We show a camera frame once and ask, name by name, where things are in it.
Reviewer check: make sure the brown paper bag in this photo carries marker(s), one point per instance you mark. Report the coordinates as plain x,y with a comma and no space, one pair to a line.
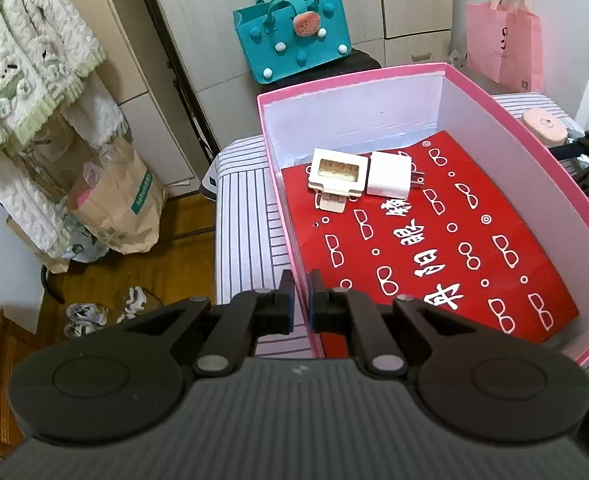
119,200

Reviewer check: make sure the cream green knitted robe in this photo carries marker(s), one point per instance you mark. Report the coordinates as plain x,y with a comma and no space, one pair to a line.
19,35

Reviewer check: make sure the pink tote bag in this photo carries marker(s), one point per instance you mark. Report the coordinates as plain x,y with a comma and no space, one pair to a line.
504,45

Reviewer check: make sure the teal felt handbag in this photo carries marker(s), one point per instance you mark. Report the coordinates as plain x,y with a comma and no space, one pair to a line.
284,30

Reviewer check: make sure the cream plastic bracket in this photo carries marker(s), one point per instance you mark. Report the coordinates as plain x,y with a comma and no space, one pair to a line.
337,170

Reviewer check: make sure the white wall charger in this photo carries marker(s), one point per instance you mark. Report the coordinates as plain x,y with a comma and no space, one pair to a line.
387,175

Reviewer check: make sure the pink round device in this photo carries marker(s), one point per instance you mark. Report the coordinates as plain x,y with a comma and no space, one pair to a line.
542,125

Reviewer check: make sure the tan tall cabinet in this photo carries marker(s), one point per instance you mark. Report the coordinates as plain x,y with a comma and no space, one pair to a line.
139,125

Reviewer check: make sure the white striped tablecloth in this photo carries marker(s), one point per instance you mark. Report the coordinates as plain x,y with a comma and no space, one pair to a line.
244,210

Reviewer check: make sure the black suitcase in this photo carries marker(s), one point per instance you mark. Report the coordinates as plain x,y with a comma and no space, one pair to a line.
364,60

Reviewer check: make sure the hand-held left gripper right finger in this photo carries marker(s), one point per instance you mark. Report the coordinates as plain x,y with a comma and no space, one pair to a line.
317,305

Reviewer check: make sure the patterned plastic bag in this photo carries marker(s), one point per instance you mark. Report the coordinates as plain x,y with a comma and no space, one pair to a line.
84,245

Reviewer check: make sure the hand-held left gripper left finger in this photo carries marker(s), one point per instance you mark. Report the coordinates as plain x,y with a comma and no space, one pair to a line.
285,305

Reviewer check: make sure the pink cardboard box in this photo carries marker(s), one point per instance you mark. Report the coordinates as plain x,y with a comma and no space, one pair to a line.
354,110

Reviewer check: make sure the beige wooden wardrobe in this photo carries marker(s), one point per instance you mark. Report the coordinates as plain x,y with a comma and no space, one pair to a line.
204,10

